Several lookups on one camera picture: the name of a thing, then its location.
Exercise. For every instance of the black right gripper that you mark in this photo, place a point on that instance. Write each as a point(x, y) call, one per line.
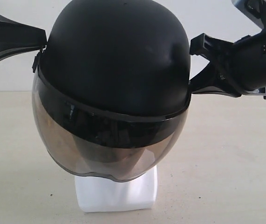
point(245, 64)

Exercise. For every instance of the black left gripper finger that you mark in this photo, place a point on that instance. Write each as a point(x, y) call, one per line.
point(15, 35)
point(15, 51)

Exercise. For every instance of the black helmet with tinted visor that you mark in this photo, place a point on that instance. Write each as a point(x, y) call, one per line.
point(111, 90)

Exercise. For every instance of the white mannequin head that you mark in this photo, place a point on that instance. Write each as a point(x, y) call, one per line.
point(96, 194)

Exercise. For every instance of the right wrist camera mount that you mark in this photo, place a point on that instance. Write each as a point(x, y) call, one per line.
point(254, 10)

